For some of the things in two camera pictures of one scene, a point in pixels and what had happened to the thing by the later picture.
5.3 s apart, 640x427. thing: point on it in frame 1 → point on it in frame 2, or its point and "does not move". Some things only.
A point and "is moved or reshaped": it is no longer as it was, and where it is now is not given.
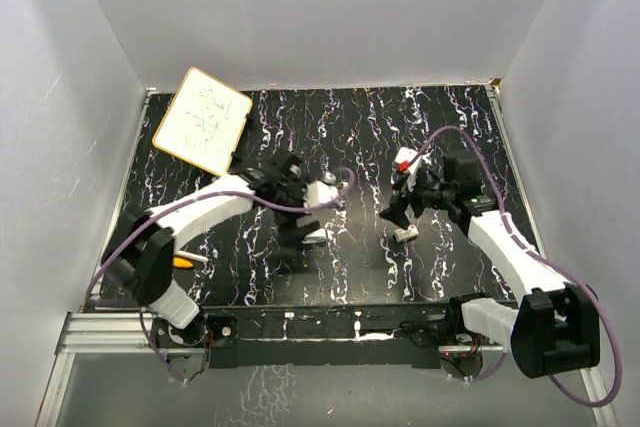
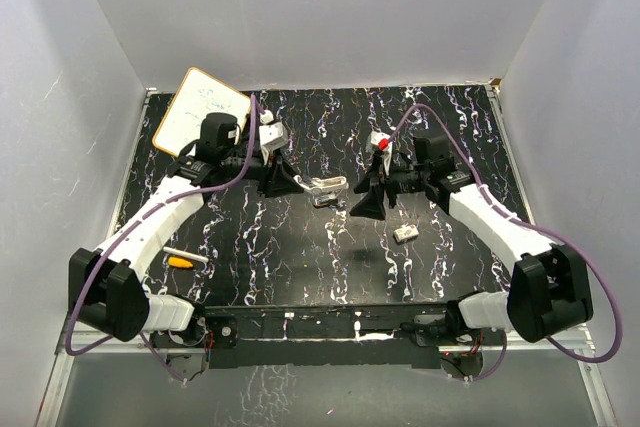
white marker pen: (193, 256) does not move
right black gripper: (396, 212) → (371, 205)
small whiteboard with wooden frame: (204, 122) does not move
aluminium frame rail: (95, 333) does not move
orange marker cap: (181, 263) does not move
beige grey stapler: (318, 236) is moved or reshaped
